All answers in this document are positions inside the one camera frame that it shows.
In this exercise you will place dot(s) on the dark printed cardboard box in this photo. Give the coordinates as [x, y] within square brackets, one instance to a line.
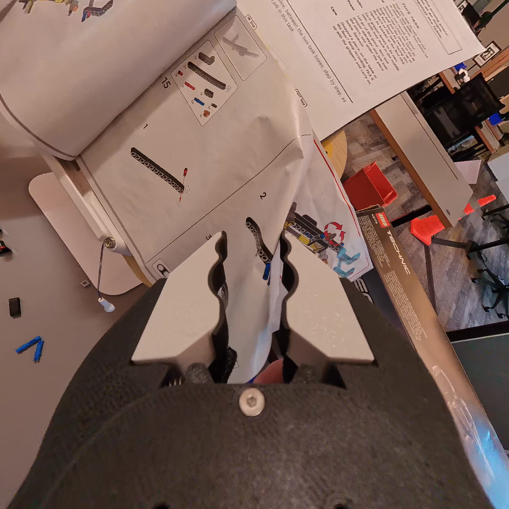
[401, 270]

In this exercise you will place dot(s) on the blue lego pin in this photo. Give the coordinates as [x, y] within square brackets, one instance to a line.
[28, 344]
[38, 350]

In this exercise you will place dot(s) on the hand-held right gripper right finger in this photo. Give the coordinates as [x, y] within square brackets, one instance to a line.
[326, 318]

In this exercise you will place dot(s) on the lego instruction booklet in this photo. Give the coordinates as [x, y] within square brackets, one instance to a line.
[218, 159]

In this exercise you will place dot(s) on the black lego chassis assembly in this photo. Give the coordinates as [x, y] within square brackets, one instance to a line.
[3, 246]

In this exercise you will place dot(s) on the small black lego piece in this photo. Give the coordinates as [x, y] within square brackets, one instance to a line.
[14, 307]

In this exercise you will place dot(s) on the red storage bin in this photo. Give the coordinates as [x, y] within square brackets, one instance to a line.
[370, 187]

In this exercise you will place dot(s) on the black computer monitor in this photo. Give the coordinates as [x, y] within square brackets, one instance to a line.
[477, 95]

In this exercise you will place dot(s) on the white side desk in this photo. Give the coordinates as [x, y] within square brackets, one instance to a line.
[421, 155]

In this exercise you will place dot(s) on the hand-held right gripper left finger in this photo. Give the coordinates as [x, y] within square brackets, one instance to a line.
[179, 318]

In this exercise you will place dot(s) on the orange traffic cone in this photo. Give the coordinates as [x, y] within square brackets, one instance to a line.
[427, 228]
[481, 202]

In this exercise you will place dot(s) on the white printed paper sheet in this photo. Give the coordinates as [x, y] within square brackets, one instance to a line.
[358, 39]

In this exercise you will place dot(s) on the white book stand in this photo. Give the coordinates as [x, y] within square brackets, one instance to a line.
[59, 206]

